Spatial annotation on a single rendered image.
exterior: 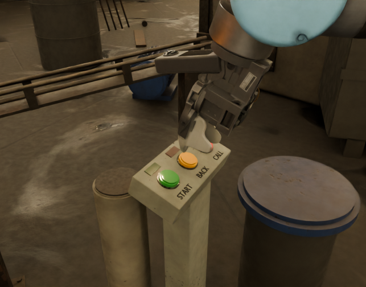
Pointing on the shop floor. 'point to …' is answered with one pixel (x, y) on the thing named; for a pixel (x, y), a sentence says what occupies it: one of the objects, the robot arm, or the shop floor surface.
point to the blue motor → (153, 84)
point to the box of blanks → (348, 93)
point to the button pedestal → (182, 210)
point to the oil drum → (66, 32)
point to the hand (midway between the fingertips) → (183, 143)
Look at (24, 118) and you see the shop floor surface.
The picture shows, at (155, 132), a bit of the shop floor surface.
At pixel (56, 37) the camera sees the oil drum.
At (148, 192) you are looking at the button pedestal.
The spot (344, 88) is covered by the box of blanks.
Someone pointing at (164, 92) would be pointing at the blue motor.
